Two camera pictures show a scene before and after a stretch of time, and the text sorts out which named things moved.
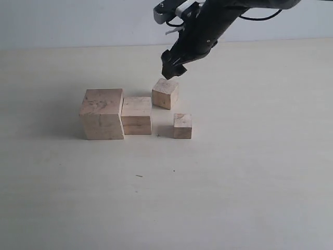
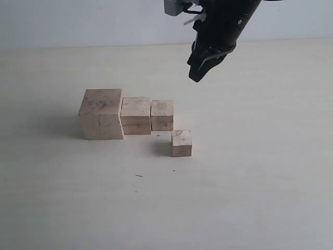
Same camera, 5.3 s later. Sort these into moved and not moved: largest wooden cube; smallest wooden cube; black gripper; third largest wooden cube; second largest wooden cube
Moved: third largest wooden cube; black gripper; smallest wooden cube
Not moved: largest wooden cube; second largest wooden cube
